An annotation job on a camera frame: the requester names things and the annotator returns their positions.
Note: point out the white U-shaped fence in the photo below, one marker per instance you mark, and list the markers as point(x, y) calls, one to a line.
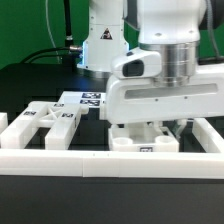
point(206, 165)

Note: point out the white chair back part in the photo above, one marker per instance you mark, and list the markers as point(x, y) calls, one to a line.
point(62, 121)

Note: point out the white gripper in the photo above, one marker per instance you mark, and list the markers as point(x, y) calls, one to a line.
point(132, 96)

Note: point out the white block at left edge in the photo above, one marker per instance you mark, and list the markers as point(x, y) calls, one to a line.
point(3, 121)

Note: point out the black vertical cable post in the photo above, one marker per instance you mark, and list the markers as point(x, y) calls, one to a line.
point(68, 32)

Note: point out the white chair seat part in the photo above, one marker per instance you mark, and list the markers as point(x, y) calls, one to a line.
point(141, 137)

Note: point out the white marker sheet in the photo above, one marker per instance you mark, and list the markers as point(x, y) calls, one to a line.
point(92, 99)

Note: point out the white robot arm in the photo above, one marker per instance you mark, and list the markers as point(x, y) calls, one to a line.
point(160, 79)

